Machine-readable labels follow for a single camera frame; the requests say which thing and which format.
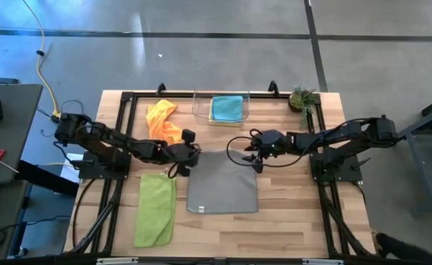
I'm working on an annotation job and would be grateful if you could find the white strip bracket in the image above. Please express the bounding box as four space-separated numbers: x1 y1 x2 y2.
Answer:
302 258 344 265
96 257 139 265

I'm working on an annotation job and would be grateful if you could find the white paper sheet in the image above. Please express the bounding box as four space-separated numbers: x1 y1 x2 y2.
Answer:
66 152 86 181

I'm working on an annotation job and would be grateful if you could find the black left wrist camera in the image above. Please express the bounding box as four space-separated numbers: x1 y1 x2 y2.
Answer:
180 128 196 146

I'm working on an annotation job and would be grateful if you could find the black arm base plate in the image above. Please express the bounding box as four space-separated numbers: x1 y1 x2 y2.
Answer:
309 152 364 182
77 150 132 180

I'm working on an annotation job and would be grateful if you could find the black desk beam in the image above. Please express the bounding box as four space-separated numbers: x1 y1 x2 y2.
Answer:
16 160 80 198

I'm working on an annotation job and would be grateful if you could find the dark low desk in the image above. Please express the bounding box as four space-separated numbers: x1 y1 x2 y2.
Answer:
0 179 31 261

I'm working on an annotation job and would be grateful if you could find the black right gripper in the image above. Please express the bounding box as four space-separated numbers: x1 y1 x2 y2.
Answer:
242 128 290 174

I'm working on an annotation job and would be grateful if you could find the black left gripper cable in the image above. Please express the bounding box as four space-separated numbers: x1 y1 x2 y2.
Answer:
166 161 182 180

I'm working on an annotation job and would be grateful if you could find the black aluminium rail frame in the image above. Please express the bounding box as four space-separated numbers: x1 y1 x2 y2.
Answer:
63 81 378 265

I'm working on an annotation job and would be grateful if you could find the dark metal stand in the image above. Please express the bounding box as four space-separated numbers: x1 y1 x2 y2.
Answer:
397 91 432 216

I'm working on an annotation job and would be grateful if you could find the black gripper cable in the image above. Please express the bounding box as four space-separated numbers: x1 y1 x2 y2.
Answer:
225 127 314 169
166 161 182 180

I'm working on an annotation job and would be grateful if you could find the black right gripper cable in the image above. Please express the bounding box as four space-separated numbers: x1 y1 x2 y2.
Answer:
225 127 314 169

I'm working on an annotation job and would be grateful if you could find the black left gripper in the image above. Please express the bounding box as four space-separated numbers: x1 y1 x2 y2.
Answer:
162 141 202 178

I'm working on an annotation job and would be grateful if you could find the small potted green plant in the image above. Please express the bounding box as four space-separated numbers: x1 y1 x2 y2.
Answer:
287 85 322 130

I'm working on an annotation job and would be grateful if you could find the green microfiber towel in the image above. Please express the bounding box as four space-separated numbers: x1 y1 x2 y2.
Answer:
133 173 178 248

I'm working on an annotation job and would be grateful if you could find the teal microfiber towel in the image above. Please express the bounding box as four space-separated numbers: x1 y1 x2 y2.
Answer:
210 95 244 124

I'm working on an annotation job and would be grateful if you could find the grey side desk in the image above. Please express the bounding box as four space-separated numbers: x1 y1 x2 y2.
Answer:
0 83 43 185

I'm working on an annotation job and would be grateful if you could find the clear plastic bin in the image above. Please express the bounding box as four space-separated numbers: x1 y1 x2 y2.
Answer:
192 88 252 128

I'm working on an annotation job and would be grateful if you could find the orange microfiber towel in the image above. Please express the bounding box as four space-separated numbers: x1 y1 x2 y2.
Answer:
145 99 184 146

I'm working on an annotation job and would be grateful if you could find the grey microfiber towel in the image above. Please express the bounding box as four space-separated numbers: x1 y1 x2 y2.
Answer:
185 149 259 215

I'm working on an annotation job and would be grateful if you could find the yellow floor cable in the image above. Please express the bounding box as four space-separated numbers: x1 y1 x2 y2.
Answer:
21 0 65 124

